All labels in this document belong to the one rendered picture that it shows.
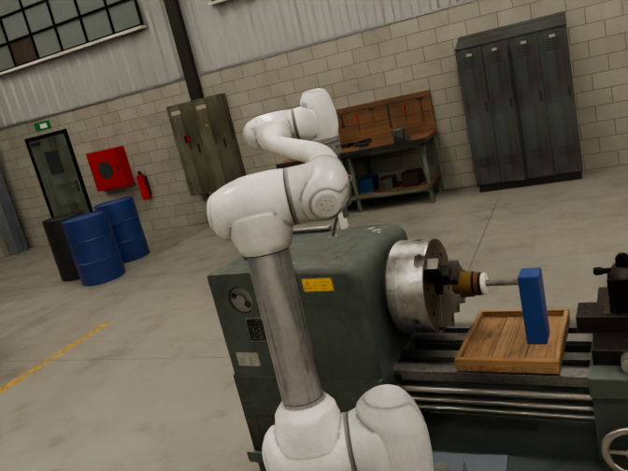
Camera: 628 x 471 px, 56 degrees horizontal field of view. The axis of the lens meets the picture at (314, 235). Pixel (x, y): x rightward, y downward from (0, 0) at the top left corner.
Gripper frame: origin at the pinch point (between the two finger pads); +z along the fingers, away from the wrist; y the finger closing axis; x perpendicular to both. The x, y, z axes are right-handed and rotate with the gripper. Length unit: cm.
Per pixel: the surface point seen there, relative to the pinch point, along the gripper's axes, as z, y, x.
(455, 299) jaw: 33.2, 29.4, 8.4
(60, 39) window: -223, -776, 599
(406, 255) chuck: 15.7, 17.6, 4.2
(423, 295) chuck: 26.6, 23.4, -3.3
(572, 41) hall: -26, 22, 660
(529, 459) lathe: 83, 47, -2
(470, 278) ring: 26.4, 35.1, 9.6
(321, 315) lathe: 27.7, -7.6, -14.0
